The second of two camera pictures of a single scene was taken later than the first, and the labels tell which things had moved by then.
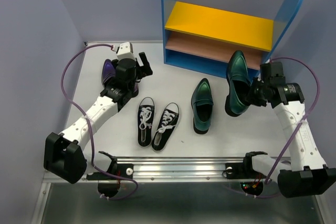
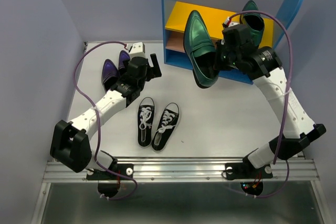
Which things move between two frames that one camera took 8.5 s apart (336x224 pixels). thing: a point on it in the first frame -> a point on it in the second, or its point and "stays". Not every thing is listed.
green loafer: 239,80 -> 254,21
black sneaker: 166,126 stays
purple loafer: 108,71 stays
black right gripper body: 256,93 -> 226,60
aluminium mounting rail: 186,169 stays
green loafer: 201,103 -> 201,51
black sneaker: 146,110 stays
